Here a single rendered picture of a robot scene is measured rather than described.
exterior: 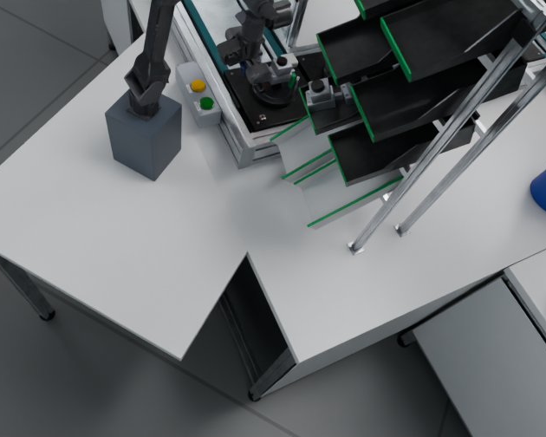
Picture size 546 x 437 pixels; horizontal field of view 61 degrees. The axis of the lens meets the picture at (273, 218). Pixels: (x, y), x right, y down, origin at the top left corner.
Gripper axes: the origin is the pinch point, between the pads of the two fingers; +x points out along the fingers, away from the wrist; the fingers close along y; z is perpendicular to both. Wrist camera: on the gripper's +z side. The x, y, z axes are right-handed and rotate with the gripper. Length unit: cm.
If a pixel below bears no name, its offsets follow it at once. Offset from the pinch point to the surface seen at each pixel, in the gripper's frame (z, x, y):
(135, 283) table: 45, 22, 41
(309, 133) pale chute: -8.8, 2.8, 24.2
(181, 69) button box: 12.7, 13.0, -16.1
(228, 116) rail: 6.0, 12.9, 4.9
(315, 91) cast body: -3.4, -17.3, 26.2
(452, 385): -58, 85, 103
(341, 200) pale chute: -7.2, 3.2, 45.3
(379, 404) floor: -35, 109, 98
